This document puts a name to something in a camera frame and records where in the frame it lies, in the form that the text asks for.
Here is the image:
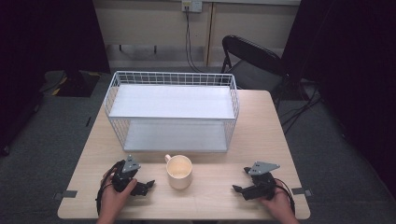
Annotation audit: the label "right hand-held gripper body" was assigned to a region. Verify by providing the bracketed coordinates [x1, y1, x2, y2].
[242, 161, 281, 202]

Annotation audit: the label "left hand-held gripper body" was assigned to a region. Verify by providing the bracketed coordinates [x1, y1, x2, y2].
[111, 154, 142, 193]

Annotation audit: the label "cream ceramic cup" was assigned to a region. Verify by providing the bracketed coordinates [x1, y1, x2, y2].
[164, 153, 193, 190]

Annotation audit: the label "white wire shelf rack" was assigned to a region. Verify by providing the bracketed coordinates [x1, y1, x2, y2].
[103, 70, 241, 154]

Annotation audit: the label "person's left hand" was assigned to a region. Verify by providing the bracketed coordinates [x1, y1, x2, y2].
[99, 168, 138, 219]

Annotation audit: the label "person's right hand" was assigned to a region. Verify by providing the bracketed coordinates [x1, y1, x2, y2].
[257, 179, 296, 220]

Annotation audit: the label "grey tape strip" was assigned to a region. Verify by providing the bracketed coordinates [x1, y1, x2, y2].
[52, 189, 78, 201]
[290, 187, 314, 197]

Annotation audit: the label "dark stand base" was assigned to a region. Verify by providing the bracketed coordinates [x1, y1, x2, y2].
[39, 69, 102, 98]

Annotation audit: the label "black folding chair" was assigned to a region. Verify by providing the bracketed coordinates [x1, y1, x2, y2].
[219, 35, 290, 94]

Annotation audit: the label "black curtain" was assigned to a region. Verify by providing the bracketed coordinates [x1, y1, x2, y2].
[280, 0, 396, 200]
[0, 0, 111, 157]

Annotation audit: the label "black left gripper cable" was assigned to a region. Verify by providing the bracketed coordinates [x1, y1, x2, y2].
[95, 160, 126, 217]

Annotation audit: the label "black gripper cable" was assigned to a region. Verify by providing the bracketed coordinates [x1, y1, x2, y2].
[95, 160, 126, 217]
[273, 176, 296, 216]

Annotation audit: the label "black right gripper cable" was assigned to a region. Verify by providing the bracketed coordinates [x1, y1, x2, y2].
[273, 176, 296, 216]

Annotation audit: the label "black floor cables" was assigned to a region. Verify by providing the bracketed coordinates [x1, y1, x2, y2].
[277, 82, 325, 135]

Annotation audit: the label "black wall socket cable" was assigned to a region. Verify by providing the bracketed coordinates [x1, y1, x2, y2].
[184, 7, 206, 74]

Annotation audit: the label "white wall socket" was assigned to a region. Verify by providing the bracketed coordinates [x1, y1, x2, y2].
[181, 0, 204, 14]

